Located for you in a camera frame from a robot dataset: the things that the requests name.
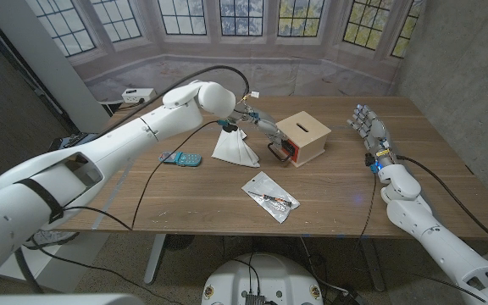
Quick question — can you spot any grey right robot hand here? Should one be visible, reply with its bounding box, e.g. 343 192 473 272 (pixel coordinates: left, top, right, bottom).
347 104 397 169

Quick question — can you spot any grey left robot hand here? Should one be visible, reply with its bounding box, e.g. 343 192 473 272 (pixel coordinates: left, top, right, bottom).
243 108 297 160

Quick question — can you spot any red-front drawer with black handle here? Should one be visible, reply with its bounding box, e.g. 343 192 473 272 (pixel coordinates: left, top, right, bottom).
268 137 301 164

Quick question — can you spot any wooden box with slot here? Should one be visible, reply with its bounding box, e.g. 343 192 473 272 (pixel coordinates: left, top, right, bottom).
275 110 332 169

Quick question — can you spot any white folded tissue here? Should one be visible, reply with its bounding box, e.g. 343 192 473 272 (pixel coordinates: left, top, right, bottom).
211 126 261 169

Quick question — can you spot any clear blister pack with screwdriver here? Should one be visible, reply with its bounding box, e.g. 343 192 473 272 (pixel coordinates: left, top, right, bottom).
241 170 301 225

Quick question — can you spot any teal phone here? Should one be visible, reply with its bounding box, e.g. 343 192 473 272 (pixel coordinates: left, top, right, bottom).
158 151 202 168

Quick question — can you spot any printed window backdrop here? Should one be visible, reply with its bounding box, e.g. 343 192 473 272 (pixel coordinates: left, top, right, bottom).
25 0 425 103

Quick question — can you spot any white power strip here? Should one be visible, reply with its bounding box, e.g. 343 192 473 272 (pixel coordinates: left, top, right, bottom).
120 87 158 105

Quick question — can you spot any grey table leg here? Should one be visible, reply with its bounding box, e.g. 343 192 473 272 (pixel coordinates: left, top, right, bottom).
358 237 385 292
143 233 167 285

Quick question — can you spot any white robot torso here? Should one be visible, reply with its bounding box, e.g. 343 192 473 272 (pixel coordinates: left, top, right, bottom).
201 252 324 305

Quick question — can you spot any blue round stool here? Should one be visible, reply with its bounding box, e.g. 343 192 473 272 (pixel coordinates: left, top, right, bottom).
47 133 97 152

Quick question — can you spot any black remote control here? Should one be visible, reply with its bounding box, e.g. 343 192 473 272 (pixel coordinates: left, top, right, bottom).
63 132 89 149

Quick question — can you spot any black blue right wrist camera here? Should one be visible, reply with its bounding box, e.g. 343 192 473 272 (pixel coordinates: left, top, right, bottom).
363 152 381 175

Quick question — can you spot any black teal left wrist camera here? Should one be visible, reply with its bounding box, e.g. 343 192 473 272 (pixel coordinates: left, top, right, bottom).
217 119 240 134

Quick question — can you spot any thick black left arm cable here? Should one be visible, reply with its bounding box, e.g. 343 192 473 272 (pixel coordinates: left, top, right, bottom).
64 64 252 148

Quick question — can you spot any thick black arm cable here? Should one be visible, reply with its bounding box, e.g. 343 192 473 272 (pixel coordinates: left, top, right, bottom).
64 64 252 148
396 154 488 255

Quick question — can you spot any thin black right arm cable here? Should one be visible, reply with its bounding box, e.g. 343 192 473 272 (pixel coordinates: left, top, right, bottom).
357 169 379 245

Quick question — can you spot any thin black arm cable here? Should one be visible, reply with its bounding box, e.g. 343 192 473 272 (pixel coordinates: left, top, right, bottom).
357 169 379 245
23 119 230 305

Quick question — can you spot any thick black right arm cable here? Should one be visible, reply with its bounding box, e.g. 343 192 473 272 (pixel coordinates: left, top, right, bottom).
396 154 488 255

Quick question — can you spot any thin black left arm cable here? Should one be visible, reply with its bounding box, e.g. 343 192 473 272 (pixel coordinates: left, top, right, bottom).
23 119 230 305

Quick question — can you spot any black power cord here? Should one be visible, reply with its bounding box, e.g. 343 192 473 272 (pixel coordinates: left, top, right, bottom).
99 98 146 114

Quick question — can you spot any white floor cable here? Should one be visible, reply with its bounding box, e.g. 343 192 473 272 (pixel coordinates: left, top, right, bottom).
298 236 351 297

